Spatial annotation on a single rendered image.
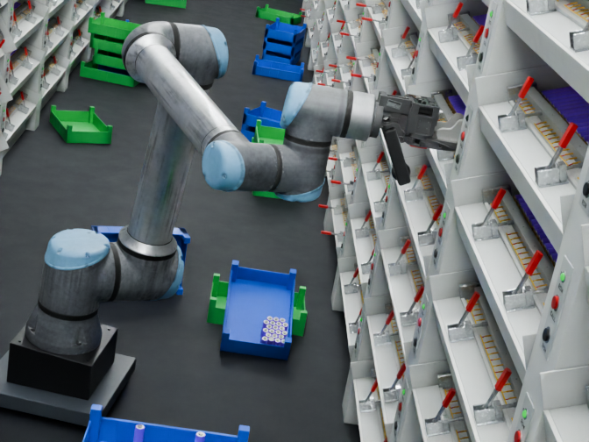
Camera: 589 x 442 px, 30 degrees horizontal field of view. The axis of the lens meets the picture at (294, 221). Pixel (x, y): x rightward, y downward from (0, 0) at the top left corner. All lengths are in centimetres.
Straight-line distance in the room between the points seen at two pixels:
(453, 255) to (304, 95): 40
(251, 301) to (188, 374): 40
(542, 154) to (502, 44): 32
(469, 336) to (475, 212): 22
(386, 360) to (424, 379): 50
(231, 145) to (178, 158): 63
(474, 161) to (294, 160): 33
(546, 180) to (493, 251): 29
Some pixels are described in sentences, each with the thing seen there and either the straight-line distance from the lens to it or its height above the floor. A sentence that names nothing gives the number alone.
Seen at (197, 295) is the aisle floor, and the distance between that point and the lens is 351.
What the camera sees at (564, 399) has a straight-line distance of 133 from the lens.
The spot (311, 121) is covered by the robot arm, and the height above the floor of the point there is 97.
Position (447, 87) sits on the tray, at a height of 95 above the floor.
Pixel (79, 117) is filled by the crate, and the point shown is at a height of 2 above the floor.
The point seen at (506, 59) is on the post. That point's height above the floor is 116.
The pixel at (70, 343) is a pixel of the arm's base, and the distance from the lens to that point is 273.
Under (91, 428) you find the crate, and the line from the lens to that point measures 210.
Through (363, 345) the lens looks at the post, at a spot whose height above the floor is 24.
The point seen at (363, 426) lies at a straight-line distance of 268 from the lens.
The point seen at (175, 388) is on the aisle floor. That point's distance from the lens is 298.
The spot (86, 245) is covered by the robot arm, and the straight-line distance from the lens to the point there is 268.
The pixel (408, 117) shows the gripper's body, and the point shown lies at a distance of 203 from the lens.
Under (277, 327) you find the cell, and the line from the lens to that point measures 319.
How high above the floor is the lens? 149
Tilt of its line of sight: 20 degrees down
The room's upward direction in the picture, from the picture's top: 10 degrees clockwise
